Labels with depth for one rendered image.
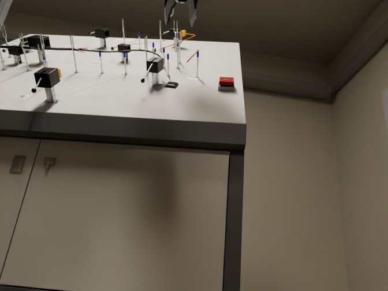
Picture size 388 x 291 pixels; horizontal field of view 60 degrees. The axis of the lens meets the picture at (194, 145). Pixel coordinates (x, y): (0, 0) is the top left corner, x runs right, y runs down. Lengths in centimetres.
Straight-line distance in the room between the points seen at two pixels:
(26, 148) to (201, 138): 51
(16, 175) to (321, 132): 289
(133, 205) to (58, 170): 24
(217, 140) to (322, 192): 240
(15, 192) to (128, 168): 31
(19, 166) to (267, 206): 228
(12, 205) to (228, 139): 61
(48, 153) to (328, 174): 270
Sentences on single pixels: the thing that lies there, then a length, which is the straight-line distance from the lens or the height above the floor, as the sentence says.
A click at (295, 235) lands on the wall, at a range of 305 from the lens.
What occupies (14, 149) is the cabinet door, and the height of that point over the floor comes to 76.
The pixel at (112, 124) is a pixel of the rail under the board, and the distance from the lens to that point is 98.
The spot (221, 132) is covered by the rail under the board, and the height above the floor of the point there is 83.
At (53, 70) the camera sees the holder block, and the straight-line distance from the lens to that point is 112.
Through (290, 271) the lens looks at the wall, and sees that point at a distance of 299.
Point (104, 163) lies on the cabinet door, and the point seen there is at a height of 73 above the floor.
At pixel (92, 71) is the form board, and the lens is 143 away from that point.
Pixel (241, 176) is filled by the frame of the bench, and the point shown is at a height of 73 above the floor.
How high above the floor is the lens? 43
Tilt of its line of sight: 23 degrees up
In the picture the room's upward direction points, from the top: 6 degrees clockwise
